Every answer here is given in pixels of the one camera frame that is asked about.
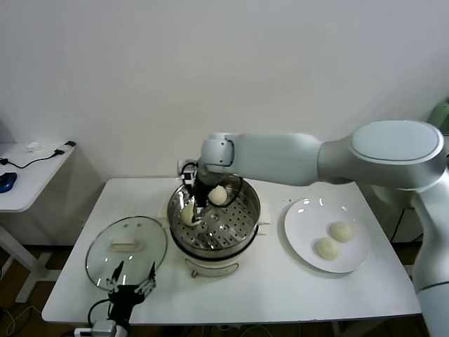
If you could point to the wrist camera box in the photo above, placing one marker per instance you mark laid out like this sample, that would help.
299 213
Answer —
103 329
188 176

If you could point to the white steamed baozi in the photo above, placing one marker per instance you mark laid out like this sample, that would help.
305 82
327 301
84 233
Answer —
218 196
328 248
341 231
186 216

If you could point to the perforated steel steamer basket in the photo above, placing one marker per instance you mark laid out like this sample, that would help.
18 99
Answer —
231 217

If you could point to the round white plate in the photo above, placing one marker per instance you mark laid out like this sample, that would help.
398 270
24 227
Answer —
308 228

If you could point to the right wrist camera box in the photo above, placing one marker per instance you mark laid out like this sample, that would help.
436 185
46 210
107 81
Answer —
188 176

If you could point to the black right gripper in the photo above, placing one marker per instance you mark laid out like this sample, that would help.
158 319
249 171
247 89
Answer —
201 191

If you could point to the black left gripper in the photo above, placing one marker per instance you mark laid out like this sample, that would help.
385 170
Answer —
124 298

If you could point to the white side desk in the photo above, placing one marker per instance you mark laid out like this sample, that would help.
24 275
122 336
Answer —
31 182

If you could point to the mint green appliance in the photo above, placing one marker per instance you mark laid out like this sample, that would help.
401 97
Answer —
441 116

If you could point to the round glass pot lid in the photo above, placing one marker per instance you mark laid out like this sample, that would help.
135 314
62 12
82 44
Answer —
126 245

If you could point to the small white object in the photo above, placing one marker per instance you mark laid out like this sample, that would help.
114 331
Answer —
32 146

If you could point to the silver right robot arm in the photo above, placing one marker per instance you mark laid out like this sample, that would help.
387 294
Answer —
350 158

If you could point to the blue computer mouse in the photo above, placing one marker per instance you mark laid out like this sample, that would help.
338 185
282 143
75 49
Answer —
7 182

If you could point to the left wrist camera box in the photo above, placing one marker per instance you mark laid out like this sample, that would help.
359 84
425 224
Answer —
103 329

